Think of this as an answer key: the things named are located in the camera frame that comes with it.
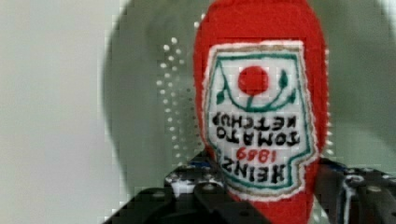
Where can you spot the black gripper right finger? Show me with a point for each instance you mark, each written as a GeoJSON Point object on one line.
{"type": "Point", "coordinates": [355, 195]}

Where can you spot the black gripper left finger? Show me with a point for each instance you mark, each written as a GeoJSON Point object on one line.
{"type": "Point", "coordinates": [194, 193]}

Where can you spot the red plush ketchup bottle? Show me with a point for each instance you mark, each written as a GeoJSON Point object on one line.
{"type": "Point", "coordinates": [261, 80]}

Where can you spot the green oval strainer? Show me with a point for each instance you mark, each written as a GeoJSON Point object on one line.
{"type": "Point", "coordinates": [149, 92]}

